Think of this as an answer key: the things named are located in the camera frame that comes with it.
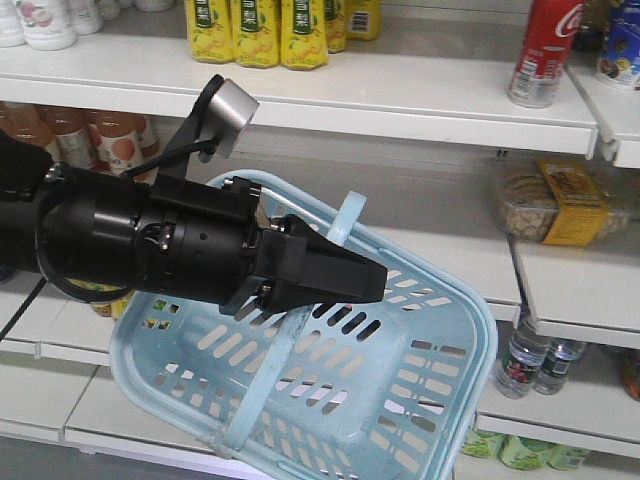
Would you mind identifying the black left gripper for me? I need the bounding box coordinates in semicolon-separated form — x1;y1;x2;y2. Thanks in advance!
135;175;387;313

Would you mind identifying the light blue plastic basket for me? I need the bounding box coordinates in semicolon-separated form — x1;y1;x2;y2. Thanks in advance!
110;169;498;479

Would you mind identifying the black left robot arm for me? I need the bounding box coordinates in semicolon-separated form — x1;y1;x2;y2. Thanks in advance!
1;135;387;314

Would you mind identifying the orange C100 juice bottle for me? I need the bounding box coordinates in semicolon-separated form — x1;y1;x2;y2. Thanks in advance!
91;110;144;175
45;105;97;169

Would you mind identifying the yellow pear drink carton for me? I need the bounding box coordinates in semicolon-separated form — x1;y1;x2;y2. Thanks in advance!
230;0;280;69
280;0;328;71
184;0;234;64

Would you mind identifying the clear cookie box yellow label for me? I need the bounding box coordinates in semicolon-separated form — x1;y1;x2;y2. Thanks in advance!
491;158;639;246

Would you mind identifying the white peach drink bottle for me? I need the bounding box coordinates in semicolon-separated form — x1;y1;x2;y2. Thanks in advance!
14;0;77;51

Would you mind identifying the red aluminium cola bottle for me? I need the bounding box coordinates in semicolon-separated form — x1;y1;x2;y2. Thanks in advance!
508;0;583;108

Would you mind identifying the blue cookie cup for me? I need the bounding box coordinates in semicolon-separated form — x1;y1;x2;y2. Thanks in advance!
595;0;639;91

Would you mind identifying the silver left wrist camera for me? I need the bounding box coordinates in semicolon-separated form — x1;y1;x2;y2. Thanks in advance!
199;75;259;158

